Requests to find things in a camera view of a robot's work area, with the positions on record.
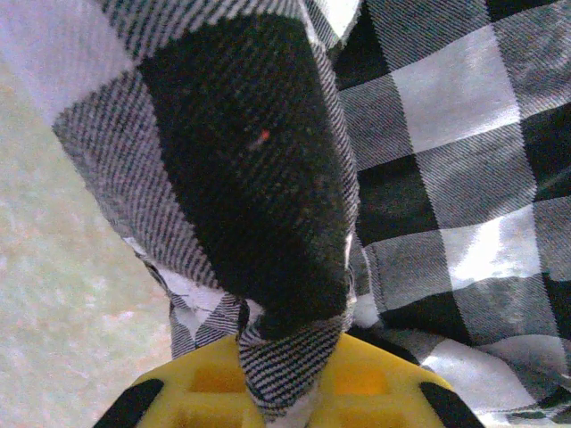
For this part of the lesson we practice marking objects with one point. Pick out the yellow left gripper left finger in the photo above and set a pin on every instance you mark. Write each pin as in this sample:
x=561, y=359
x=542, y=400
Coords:
x=205, y=392

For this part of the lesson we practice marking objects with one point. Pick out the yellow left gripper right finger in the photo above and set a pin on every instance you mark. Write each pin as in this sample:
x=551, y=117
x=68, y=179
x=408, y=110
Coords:
x=370, y=392

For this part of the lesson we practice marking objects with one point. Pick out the black white checkered shirt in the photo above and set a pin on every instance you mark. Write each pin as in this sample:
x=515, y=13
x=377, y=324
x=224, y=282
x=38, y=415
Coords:
x=446, y=111

